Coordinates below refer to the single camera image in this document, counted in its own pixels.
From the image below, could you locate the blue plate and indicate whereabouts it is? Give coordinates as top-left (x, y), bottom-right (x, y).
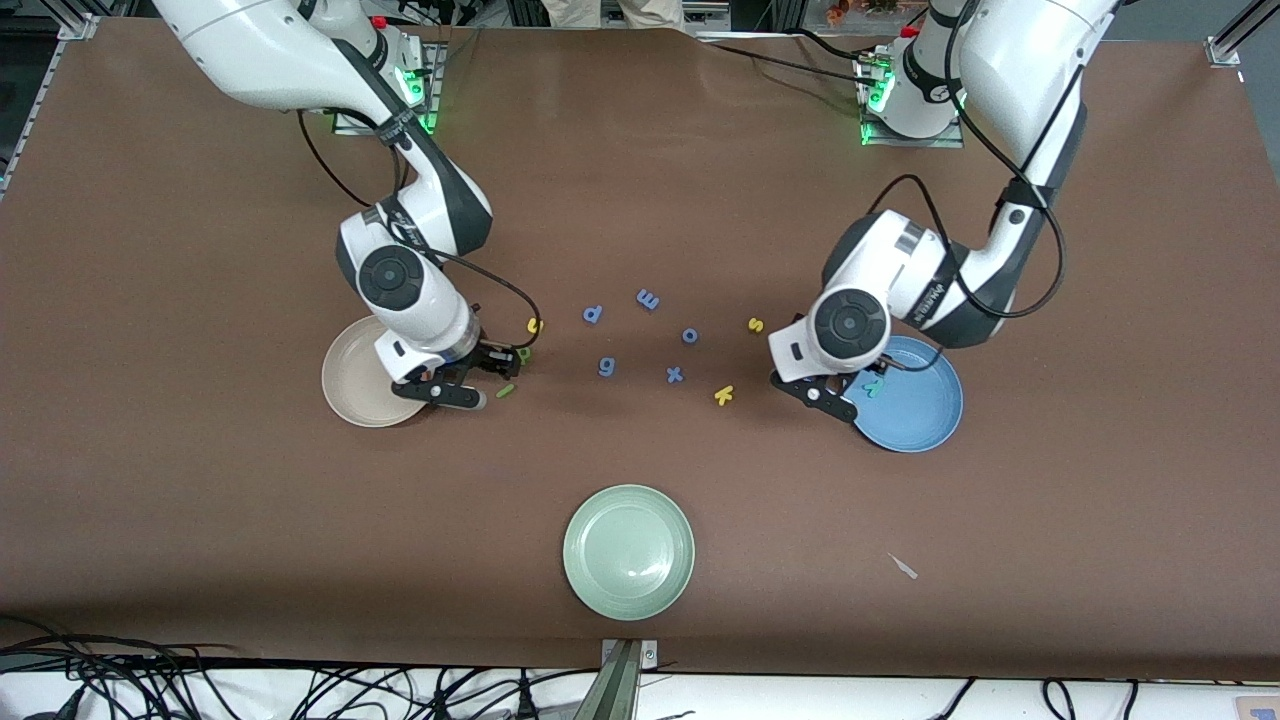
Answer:
top-left (842, 335), bottom-right (965, 454)

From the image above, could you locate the beige brown plate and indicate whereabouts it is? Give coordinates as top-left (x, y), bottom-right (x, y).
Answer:
top-left (321, 316), bottom-right (426, 429)

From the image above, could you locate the pale green plate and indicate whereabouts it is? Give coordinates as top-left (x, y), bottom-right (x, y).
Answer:
top-left (562, 484), bottom-right (696, 622)

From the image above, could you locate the person in beige trousers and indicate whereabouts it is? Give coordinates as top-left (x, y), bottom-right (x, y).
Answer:
top-left (540, 0), bottom-right (691, 33)

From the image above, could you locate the orange background object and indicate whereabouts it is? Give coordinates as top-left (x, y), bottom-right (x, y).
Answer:
top-left (824, 0), bottom-right (906, 25)

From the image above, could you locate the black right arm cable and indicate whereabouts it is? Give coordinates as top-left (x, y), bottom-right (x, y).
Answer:
top-left (296, 105), bottom-right (544, 351)

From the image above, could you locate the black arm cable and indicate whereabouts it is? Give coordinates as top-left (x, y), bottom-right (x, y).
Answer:
top-left (865, 175), bottom-right (1069, 376)
top-left (296, 105), bottom-right (544, 351)

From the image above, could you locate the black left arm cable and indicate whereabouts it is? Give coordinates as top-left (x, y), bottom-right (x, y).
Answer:
top-left (865, 175), bottom-right (1069, 376)

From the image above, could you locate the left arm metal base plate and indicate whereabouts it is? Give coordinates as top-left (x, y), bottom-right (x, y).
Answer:
top-left (860, 115), bottom-right (966, 149)

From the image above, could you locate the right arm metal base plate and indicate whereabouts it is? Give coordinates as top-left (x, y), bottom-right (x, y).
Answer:
top-left (333, 40), bottom-right (447, 137)

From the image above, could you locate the black cable on table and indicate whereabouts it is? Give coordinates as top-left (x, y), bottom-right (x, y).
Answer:
top-left (697, 30), bottom-right (881, 86)

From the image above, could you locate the grey metal post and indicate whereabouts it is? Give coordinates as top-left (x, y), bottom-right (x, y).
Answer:
top-left (574, 640), bottom-right (641, 720)

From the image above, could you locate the aluminium table frame rail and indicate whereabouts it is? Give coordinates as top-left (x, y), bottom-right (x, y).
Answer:
top-left (0, 14), bottom-right (101, 201)
top-left (1205, 0), bottom-right (1280, 69)

